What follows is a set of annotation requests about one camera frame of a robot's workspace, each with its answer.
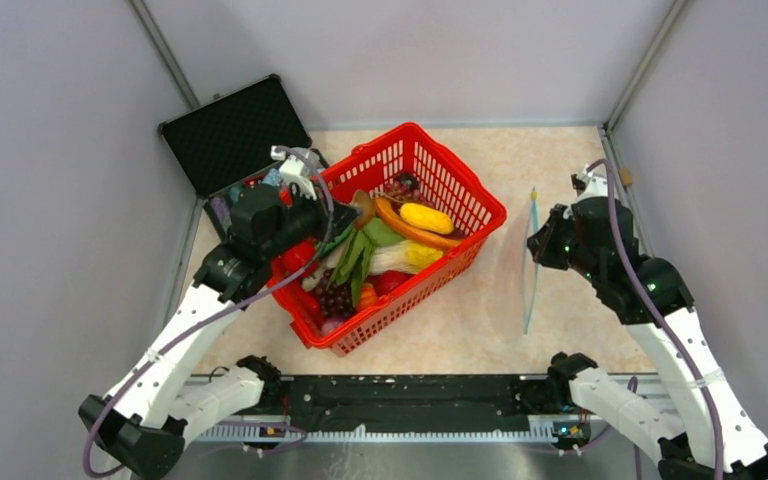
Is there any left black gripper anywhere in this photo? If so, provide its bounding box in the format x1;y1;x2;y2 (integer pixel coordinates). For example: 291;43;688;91
263;179;363;259

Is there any clear zip top bag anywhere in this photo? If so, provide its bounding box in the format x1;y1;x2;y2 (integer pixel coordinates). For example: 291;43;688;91
496;187;540;338

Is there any purple red onion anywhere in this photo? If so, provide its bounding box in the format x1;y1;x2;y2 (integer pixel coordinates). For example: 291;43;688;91
321;316;346;336

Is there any red grape bunch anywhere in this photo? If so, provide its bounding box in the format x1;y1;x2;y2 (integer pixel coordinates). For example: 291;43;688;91
383;172;426;204

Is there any white brown mushroom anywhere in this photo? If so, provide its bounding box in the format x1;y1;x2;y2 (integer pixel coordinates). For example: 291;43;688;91
351;190;376;230

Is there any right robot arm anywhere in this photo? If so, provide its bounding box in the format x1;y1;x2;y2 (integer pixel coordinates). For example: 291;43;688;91
526;197;768;479

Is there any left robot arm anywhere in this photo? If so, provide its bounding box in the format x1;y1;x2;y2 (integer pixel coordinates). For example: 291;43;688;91
79;185;361;479

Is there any green pepper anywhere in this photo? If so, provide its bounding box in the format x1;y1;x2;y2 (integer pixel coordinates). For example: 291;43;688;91
315;227;356;257

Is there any red chili pepper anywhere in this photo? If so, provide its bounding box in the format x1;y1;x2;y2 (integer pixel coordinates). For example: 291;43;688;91
294;284;322;327

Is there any green leafy vegetable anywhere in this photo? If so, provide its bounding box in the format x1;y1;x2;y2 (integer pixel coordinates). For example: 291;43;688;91
328;217;404;307

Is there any dark purple grape bunch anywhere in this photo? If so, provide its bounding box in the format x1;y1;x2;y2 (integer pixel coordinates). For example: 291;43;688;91
313;269;356;320

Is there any black poker chip case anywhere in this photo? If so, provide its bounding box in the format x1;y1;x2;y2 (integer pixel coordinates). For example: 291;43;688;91
158;74;313;240

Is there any red plastic shopping basket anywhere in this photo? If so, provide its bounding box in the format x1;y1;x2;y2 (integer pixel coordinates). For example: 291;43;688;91
273;122;507;357

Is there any small orange pumpkin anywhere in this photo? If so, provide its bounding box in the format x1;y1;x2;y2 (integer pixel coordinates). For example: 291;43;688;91
356;283;379;312

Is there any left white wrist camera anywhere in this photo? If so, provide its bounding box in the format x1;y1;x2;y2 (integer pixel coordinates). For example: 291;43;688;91
270;145;321;199

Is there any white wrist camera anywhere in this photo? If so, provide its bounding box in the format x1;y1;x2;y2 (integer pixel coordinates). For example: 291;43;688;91
270;145;321;199
571;169;611;203

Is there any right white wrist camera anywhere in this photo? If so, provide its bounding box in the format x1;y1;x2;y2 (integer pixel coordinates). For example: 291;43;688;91
571;169;611;203

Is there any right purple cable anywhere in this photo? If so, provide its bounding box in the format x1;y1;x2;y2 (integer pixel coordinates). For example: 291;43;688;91
585;158;726;480

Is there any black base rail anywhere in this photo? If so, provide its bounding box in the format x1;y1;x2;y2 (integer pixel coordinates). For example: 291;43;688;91
218;374;591;435

